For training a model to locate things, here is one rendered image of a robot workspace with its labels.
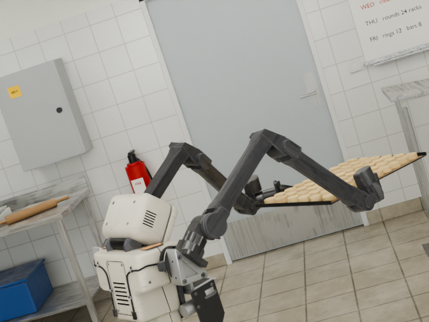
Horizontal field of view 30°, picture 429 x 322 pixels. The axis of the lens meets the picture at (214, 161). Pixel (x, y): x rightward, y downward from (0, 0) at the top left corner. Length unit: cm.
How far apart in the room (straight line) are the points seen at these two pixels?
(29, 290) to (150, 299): 330
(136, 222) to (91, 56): 356
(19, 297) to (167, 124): 161
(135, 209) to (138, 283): 23
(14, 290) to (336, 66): 275
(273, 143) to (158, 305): 63
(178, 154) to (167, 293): 60
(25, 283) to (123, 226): 330
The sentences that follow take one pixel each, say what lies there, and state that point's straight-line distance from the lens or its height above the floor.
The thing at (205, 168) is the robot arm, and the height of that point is 124.
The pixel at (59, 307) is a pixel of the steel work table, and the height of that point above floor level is 23.
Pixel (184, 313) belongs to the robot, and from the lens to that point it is 258.
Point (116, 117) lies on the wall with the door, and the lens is 595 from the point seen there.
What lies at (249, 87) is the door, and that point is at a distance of 582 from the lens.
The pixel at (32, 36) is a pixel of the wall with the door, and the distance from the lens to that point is 605.
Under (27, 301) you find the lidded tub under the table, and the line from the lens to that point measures 581.
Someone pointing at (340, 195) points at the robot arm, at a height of 106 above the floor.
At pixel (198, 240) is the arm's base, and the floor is 115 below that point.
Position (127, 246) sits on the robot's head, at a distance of 250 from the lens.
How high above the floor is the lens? 175
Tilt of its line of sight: 9 degrees down
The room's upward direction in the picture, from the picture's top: 18 degrees counter-clockwise
